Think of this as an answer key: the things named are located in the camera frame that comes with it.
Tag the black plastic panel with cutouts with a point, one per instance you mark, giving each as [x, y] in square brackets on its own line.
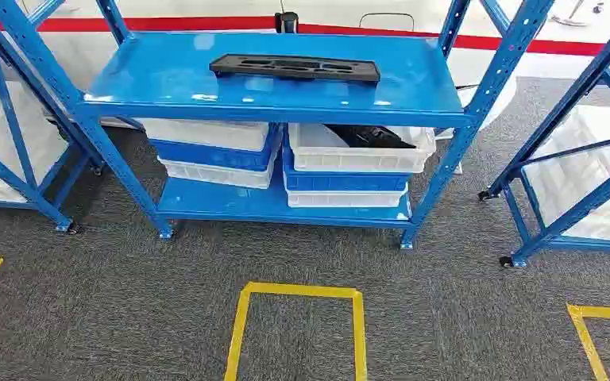
[231, 65]

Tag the black part in crate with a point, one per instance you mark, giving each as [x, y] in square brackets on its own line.
[368, 137]

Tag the small black device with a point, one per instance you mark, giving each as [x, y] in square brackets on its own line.
[286, 22]

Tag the blue metal shelf rack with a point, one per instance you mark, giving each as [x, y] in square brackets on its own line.
[7, 113]
[578, 214]
[152, 73]

